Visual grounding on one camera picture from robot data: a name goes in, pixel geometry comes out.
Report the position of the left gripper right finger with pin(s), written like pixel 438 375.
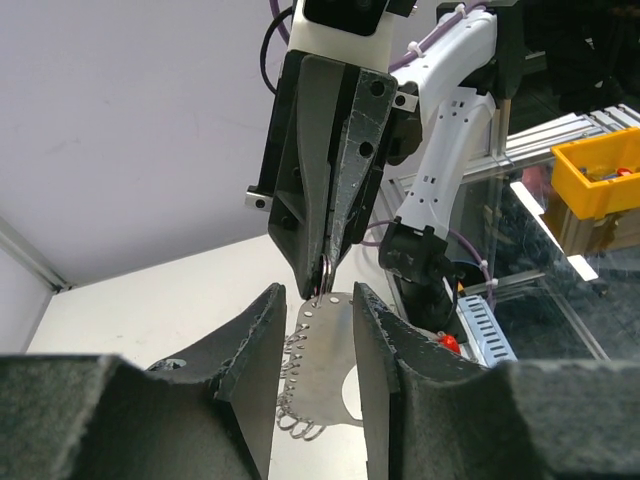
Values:
pixel 429 413

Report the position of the slotted cable duct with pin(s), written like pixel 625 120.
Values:
pixel 486 340

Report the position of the red handled metal keyring holder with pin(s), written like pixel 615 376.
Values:
pixel 318 357

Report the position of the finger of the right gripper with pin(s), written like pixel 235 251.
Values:
pixel 368 114
pixel 317 98

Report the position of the left aluminium frame post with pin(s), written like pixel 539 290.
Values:
pixel 29 257

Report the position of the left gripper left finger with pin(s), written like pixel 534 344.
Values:
pixel 205 412

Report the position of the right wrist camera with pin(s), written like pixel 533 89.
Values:
pixel 355 33

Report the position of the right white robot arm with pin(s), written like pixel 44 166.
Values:
pixel 443 104

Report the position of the yellow parts bin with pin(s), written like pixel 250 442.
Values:
pixel 598 176

